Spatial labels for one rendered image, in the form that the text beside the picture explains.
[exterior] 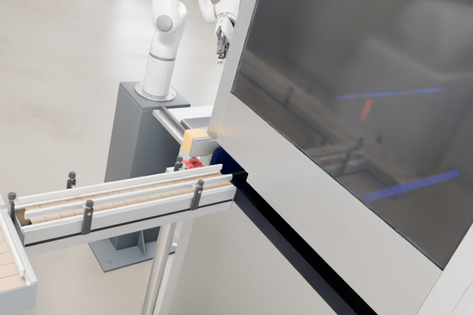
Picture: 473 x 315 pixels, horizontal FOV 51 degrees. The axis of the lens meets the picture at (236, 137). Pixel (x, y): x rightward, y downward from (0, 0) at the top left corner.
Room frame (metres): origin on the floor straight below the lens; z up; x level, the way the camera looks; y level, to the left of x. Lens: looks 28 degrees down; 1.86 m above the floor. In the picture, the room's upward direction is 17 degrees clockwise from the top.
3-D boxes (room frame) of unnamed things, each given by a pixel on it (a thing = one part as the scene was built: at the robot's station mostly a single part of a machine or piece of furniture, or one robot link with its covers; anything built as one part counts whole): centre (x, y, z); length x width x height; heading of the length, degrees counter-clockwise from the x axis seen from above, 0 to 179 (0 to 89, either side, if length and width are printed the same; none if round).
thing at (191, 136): (1.51, 0.13, 1.00); 0.08 x 0.07 x 0.07; 43
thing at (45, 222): (1.21, 0.24, 0.92); 0.69 x 0.15 x 0.16; 133
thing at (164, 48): (2.11, 0.42, 1.16); 0.19 x 0.12 x 0.24; 2
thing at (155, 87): (2.08, 0.42, 0.95); 0.19 x 0.19 x 0.18
